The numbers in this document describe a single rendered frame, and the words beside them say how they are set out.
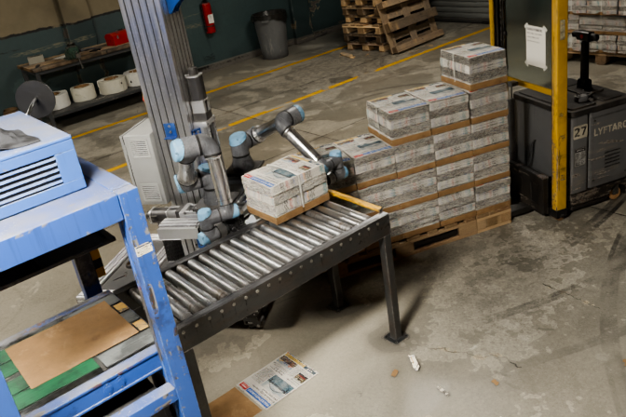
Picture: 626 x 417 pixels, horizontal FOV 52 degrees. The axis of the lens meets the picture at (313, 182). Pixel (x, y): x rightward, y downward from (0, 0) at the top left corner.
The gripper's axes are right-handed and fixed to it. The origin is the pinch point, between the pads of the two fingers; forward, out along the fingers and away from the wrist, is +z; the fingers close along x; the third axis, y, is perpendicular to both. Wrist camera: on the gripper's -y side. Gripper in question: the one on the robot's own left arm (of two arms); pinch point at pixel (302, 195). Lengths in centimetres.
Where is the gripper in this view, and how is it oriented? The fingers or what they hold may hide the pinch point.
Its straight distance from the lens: 384.8
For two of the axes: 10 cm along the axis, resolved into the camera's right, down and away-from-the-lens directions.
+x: 6.3, 2.2, -7.4
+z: -7.6, 3.6, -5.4
